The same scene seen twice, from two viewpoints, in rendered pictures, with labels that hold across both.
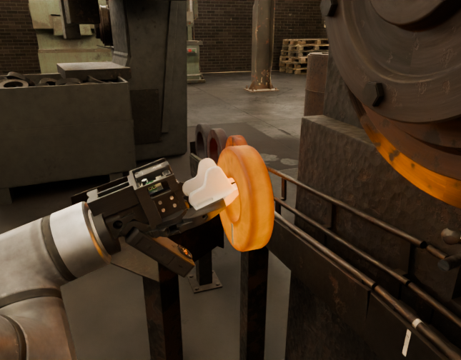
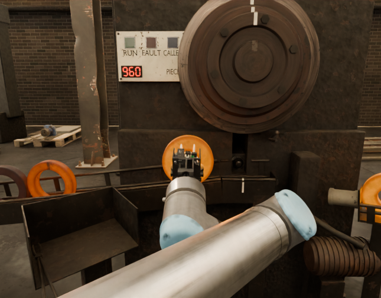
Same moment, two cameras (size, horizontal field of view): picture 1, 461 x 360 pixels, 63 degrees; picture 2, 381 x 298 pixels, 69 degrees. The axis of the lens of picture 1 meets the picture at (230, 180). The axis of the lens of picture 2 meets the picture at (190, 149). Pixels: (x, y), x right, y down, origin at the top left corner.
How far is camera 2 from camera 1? 0.77 m
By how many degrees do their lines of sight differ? 66
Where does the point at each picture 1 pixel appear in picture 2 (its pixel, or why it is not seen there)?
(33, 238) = (196, 196)
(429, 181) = (239, 129)
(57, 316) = not seen: hidden behind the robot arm
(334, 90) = (129, 113)
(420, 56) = (254, 90)
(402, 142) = (231, 119)
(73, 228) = (199, 184)
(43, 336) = not seen: hidden behind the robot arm
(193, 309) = not seen: outside the picture
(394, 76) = (247, 96)
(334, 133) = (151, 133)
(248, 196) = (208, 152)
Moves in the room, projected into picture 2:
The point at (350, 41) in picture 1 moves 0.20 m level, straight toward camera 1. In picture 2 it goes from (227, 86) to (292, 87)
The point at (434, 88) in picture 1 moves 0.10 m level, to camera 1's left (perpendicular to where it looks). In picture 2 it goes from (264, 97) to (260, 99)
